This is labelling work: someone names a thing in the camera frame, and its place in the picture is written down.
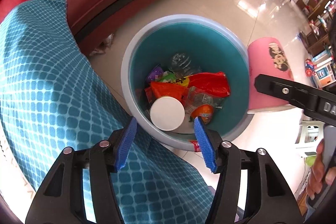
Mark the person's right hand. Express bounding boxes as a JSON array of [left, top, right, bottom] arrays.
[[306, 139, 335, 200]]

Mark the crushed clear plastic bottle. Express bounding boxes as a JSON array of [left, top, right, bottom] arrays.
[[169, 53, 202, 78]]

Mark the red snack bag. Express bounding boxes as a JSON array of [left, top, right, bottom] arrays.
[[186, 72, 231, 98]]

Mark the patterned teal beige tablecloth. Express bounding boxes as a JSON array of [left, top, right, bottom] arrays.
[[1, 0, 213, 223]]

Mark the pink paper cup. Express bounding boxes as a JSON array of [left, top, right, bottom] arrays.
[[247, 37, 294, 114]]

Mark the orange round packet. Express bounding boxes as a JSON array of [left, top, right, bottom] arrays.
[[190, 104, 215, 124]]

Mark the white green round canister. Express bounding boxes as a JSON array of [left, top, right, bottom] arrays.
[[150, 96, 185, 131]]

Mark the purple wrapper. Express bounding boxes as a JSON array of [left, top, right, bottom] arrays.
[[146, 66, 164, 83]]

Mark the clear printed plastic wrapper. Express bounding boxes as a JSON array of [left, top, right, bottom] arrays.
[[185, 86, 224, 113]]

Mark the teal grey trash bin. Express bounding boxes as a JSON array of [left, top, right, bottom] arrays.
[[121, 14, 253, 151]]

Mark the orange snack wrapper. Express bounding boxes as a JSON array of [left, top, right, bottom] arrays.
[[145, 81, 188, 105]]

